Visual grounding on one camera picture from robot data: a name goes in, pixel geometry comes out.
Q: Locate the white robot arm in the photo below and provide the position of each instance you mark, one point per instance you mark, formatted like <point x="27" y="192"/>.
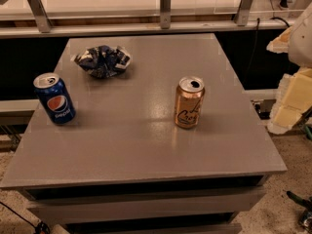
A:
<point x="300" y="42"/>

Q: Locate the orange LaCroix can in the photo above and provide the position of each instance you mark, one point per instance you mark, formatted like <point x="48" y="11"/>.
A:
<point x="189" y="97"/>

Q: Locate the blue Pepsi can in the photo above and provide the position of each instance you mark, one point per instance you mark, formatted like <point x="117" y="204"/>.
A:
<point x="54" y="97"/>

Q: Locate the grey drawer cabinet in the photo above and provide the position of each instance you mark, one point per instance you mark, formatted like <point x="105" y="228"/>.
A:
<point x="123" y="166"/>

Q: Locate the crumpled blue chip bag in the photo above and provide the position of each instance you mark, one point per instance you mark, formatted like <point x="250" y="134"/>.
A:
<point x="103" y="61"/>

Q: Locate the yellow foam padding block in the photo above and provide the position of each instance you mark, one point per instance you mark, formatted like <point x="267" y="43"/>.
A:
<point x="293" y="99"/>

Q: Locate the glass railing with metal posts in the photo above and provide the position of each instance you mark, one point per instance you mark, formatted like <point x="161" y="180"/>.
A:
<point x="77" y="18"/>

